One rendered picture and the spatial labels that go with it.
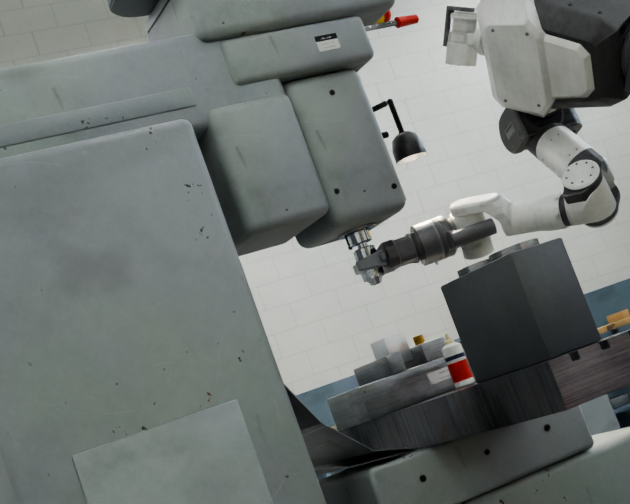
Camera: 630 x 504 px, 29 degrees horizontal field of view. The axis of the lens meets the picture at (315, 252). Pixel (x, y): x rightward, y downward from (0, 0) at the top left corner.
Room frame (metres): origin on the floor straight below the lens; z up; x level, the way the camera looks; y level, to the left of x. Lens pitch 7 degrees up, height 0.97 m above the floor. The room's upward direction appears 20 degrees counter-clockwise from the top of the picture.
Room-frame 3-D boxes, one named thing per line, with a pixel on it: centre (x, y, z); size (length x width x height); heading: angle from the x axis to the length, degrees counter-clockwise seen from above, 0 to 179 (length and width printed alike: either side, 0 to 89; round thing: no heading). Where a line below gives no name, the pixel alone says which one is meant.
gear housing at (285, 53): (2.50, -0.06, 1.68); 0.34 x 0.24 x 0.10; 118
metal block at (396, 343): (2.55, -0.08, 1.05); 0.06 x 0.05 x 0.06; 29
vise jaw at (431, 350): (2.58, -0.13, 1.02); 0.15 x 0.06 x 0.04; 29
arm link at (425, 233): (2.53, -0.19, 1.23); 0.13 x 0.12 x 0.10; 7
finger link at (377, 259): (2.49, -0.10, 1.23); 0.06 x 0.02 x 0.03; 97
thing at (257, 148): (2.43, 0.08, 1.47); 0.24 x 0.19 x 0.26; 28
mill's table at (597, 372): (2.52, -0.10, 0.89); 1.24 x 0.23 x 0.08; 28
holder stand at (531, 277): (2.15, -0.30, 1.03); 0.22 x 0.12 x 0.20; 31
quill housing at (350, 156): (2.51, -0.09, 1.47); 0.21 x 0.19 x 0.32; 28
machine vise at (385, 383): (2.56, -0.11, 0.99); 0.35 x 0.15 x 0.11; 119
